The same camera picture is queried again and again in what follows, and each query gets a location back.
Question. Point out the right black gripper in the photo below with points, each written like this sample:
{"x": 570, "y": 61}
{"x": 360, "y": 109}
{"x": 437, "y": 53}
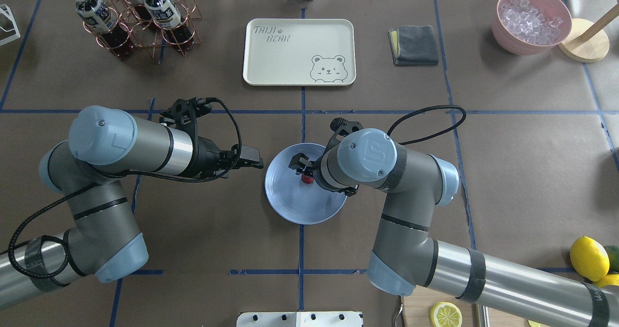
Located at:
{"x": 298, "y": 163}

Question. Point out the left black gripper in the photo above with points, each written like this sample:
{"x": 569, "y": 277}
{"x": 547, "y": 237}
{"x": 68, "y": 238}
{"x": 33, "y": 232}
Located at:
{"x": 205, "y": 156}

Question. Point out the red strawberry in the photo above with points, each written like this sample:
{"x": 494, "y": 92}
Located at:
{"x": 307, "y": 179}

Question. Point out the blue ceramic plate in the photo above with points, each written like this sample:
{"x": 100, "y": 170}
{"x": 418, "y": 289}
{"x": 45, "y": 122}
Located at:
{"x": 294, "y": 200}

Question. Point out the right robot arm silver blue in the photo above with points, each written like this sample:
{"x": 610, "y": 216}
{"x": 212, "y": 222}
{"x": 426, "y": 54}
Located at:
{"x": 482, "y": 217}

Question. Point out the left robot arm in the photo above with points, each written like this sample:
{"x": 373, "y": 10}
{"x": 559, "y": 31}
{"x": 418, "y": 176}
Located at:
{"x": 104, "y": 146}

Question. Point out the cream tray with bear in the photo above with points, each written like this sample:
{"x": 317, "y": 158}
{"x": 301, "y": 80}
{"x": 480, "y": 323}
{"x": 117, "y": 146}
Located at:
{"x": 299, "y": 52}

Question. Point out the dark grey folded cloth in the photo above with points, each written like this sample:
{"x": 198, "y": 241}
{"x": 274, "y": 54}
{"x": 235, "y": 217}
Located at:
{"x": 413, "y": 46}

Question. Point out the dark syrup bottle left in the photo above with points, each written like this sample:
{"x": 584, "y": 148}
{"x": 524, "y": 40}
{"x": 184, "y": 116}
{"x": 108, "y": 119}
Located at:
{"x": 174, "y": 27}

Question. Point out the wooden cutting board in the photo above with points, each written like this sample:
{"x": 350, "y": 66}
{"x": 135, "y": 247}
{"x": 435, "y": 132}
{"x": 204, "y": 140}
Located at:
{"x": 417, "y": 311}

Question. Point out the lemon half slice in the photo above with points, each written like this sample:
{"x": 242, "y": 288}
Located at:
{"x": 445, "y": 314}

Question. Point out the dark syrup bottle middle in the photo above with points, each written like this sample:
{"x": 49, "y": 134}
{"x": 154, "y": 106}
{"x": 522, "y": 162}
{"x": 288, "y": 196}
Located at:
{"x": 100, "y": 20}

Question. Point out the pink bowl of ice cubes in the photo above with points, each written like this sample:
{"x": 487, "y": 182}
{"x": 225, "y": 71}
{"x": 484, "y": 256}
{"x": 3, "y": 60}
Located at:
{"x": 529, "y": 27}

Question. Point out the yellow lemon upper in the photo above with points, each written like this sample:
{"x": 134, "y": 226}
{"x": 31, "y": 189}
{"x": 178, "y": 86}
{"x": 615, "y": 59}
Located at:
{"x": 589, "y": 258}

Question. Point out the yellow lemon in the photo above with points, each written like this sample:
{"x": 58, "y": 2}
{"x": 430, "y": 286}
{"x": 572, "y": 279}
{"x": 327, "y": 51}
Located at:
{"x": 589, "y": 258}
{"x": 608, "y": 280}

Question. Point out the round wooden stand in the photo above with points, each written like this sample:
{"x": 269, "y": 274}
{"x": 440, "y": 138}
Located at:
{"x": 587, "y": 41}

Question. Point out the green lime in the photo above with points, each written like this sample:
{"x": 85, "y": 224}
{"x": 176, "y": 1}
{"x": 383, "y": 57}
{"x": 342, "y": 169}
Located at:
{"x": 612, "y": 252}

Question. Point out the yellow lemon left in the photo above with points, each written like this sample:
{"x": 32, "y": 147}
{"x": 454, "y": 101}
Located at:
{"x": 608, "y": 280}

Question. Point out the copper wire bottle caddy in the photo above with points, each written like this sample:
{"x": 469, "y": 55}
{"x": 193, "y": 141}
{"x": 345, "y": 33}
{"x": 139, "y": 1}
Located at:
{"x": 147, "y": 39}

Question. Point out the white wire cup rack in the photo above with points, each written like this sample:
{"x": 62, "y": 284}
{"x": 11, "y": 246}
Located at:
{"x": 9, "y": 31}

